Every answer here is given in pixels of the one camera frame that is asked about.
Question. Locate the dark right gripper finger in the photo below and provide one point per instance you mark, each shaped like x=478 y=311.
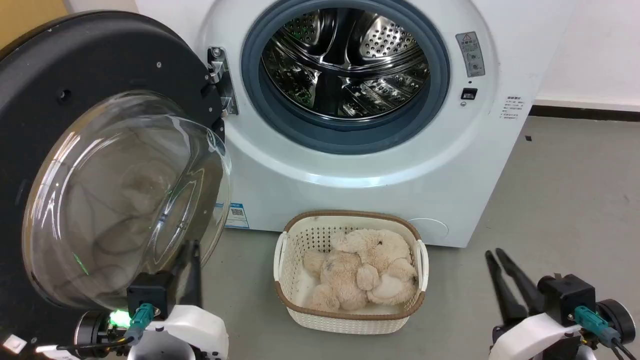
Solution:
x=502 y=290
x=522 y=282

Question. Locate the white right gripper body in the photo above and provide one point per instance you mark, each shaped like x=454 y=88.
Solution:
x=532 y=337

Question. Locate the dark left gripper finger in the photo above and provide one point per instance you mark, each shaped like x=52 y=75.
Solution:
x=181 y=262
x=196 y=275

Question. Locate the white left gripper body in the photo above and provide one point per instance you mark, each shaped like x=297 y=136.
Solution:
x=195 y=330

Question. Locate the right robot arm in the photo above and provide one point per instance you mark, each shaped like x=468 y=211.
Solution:
x=620 y=316

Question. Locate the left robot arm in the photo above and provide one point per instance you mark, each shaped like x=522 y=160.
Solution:
x=91 y=327

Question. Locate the clear glass door bowl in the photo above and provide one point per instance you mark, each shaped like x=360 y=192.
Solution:
x=115 y=190

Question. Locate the white front-load washing machine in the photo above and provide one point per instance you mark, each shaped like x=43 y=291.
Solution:
x=360 y=200

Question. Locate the metal door hinge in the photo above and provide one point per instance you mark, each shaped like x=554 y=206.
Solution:
x=222 y=80

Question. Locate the black round washer door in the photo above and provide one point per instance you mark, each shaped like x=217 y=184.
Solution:
x=75 y=60

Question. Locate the blue QR code sticker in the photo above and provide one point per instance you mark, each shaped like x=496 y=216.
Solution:
x=236 y=216

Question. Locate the round white filter cover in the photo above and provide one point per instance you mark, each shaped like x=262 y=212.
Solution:
x=431 y=228

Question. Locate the white woven laundry basket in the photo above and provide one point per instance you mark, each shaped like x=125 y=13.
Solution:
x=305 y=235

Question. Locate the beige plush toy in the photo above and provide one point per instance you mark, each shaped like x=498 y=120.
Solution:
x=360 y=270

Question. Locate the white text sticker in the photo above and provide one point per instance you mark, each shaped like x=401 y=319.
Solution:
x=513 y=108

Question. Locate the black baseboard strip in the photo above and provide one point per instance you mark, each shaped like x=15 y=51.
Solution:
x=585 y=112

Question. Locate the grey warning sticker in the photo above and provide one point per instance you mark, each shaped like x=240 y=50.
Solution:
x=470 y=54

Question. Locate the stainless steel washer drum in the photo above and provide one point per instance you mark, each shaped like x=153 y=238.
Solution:
x=350 y=55

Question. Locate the yellow wooden panel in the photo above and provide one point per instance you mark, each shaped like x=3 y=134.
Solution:
x=30 y=20

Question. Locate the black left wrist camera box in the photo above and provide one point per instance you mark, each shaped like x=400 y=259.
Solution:
x=150 y=295

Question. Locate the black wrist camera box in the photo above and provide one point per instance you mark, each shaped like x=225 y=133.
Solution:
x=150 y=295
x=567 y=297

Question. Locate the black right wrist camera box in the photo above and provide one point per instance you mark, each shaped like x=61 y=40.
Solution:
x=567 y=297

